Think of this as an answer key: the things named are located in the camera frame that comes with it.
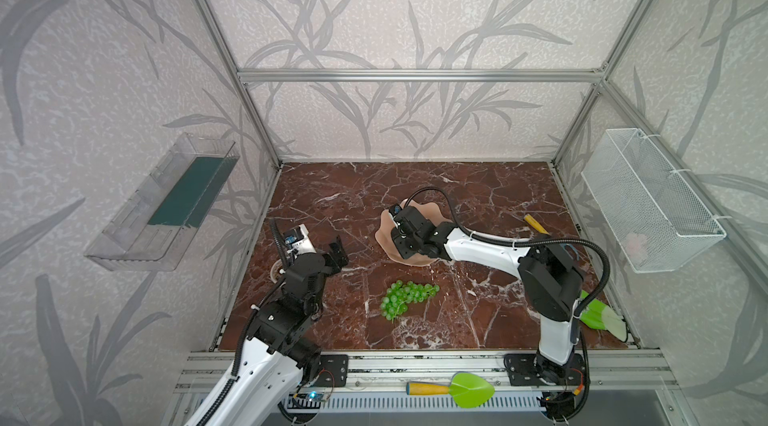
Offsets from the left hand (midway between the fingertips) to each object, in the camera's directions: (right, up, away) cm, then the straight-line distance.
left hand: (333, 233), depth 76 cm
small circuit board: (-3, -38, -5) cm, 39 cm away
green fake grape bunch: (+17, -18, +7) cm, 26 cm away
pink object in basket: (+75, -3, -4) cm, 75 cm away
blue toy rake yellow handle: (+63, 0, +25) cm, 68 cm away
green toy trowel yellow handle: (+33, -37, -4) cm, 50 cm away
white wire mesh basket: (+73, +5, -13) cm, 74 cm away
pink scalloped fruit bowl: (+13, -1, +18) cm, 22 cm away
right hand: (+18, -1, +16) cm, 24 cm away
